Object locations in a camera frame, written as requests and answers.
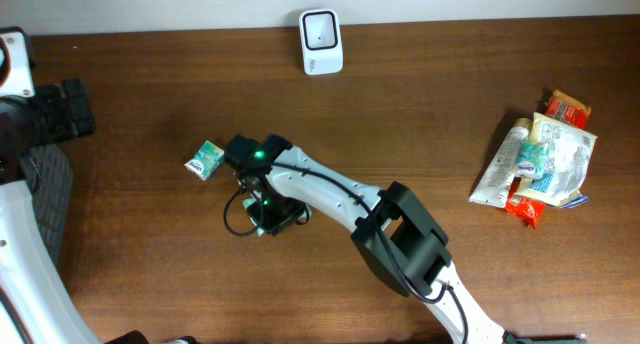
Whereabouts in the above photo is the grey plastic mesh basket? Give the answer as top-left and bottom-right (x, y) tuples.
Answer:
(21, 144), (74, 266)

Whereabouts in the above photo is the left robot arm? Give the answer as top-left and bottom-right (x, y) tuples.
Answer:
(1, 27), (98, 343)

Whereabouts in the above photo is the white cosmetic tube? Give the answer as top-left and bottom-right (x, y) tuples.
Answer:
(469, 118), (532, 208)

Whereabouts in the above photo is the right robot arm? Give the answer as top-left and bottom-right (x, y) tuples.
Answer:
(224, 135), (509, 343)

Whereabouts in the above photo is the orange spaghetti pasta pack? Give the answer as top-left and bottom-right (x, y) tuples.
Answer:
(505, 90), (597, 228)

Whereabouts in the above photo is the white barcode scanner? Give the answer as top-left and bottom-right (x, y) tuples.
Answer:
(298, 9), (344, 76)

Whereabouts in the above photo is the cream snack bag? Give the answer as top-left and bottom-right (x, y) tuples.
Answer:
(515, 113), (597, 207)

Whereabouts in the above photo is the small teal tissue pack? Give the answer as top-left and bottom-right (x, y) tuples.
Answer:
(184, 141), (224, 181)

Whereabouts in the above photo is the small white teal packet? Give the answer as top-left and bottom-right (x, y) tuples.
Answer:
(514, 140), (549, 180)

